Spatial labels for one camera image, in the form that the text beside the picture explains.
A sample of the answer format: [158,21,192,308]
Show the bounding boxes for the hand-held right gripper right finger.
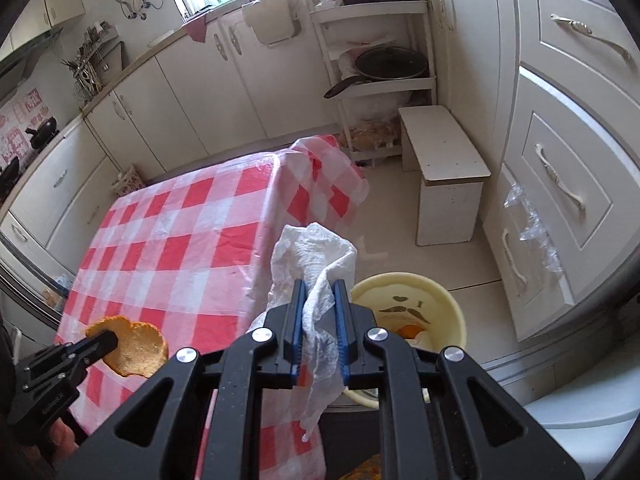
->
[333,279,586,480]

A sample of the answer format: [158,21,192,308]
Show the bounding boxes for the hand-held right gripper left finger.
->
[55,279,308,480]

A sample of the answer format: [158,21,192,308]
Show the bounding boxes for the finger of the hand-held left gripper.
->
[62,331,120,368]

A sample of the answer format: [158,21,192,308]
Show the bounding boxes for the round bread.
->
[84,315,169,378]

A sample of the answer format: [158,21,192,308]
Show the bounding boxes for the white paper towel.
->
[250,222,360,443]

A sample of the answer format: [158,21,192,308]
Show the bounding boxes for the pale yellow waste bin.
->
[345,272,468,408]

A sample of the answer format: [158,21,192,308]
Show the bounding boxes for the person's left hand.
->
[37,417,81,463]

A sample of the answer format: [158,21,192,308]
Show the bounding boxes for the red checkered tablecloth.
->
[52,134,371,480]

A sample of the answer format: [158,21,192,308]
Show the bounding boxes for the floral patterned basket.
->
[111,165,146,196]

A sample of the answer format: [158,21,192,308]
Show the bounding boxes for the bag of food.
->
[350,117,401,153]

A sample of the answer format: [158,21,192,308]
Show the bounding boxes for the white wooden stool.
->
[397,105,493,247]

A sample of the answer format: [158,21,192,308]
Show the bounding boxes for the clear plastic bags bundle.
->
[502,182,563,275]

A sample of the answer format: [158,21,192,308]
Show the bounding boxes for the white plastic sack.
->
[345,91,418,123]

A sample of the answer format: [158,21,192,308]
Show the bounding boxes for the black wok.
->
[26,116,60,150]

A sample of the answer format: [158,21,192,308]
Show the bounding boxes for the pink patterned backsplash sticker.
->
[0,87,46,171]

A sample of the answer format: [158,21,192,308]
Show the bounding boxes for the white base kitchen cabinets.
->
[0,0,351,271]

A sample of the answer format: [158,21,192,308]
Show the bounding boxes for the white round lid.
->
[520,382,633,456]

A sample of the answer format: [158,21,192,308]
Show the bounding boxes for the black frying pan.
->
[323,46,430,100]

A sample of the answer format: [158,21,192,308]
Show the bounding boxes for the white drawer cabinet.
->
[480,0,640,346]

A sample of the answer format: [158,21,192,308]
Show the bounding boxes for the metal utensil rack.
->
[60,20,123,106]

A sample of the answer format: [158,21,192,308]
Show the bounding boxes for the tall white cabinet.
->
[434,0,521,181]

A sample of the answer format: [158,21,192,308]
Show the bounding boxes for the white hanging door bin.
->
[242,0,303,47]

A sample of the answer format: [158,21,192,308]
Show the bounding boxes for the steel range hood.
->
[0,27,63,91]

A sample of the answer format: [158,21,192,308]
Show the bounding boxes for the red cloth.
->
[184,12,211,43]

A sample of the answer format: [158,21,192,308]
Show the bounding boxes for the white shelf rack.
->
[307,0,440,161]

